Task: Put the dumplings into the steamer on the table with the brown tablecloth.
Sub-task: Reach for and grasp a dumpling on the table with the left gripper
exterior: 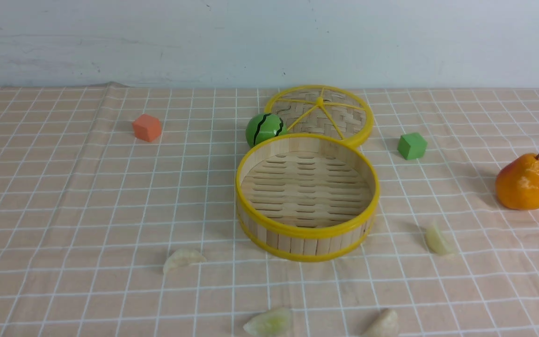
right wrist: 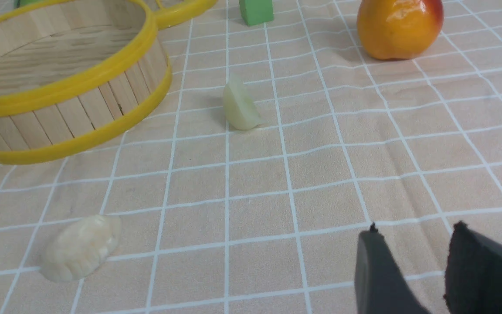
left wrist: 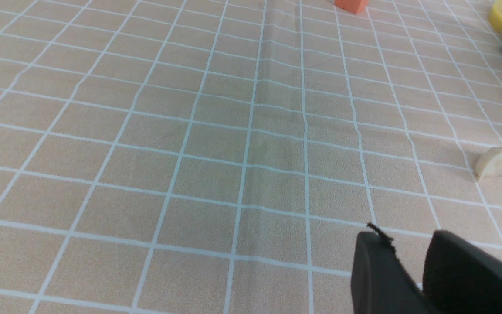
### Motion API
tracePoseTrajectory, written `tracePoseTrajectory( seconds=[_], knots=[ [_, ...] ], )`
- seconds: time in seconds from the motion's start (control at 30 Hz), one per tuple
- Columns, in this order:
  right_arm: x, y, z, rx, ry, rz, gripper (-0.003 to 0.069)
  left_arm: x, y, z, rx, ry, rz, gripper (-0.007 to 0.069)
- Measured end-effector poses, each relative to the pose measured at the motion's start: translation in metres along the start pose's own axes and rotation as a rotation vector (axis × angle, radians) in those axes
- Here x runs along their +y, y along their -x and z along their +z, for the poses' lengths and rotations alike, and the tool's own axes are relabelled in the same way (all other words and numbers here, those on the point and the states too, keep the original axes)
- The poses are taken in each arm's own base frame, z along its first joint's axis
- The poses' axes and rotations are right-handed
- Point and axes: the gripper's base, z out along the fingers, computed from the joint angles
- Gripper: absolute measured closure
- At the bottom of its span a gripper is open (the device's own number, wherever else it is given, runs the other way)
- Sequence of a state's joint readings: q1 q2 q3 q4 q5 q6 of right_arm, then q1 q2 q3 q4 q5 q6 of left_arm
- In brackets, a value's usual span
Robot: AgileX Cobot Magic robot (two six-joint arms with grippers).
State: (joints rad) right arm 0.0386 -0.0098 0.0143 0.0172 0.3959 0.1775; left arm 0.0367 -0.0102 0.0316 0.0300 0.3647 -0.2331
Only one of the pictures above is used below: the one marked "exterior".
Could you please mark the pale dumpling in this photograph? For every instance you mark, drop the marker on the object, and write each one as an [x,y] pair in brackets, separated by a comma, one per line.
[183,257]
[437,242]
[385,325]

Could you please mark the greenish dumpling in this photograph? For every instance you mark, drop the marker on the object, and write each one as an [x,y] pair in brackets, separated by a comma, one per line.
[272,323]

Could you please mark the bamboo steamer tray yellow rim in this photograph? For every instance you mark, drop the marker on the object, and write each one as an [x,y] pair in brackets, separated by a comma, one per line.
[306,197]

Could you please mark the bamboo steamer lid yellow rim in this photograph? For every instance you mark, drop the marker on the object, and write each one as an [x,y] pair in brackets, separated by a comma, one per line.
[324,110]

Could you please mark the green toy watermelon ball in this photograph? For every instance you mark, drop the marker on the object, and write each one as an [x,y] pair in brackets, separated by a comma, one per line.
[263,127]

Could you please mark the orange foam cube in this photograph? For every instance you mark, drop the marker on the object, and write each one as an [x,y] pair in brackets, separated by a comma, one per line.
[147,128]

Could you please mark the green foam cube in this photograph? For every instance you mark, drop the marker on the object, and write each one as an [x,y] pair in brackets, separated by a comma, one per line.
[412,146]

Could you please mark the orange-red toy pear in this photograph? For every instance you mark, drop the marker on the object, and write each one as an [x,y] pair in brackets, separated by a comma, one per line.
[517,184]

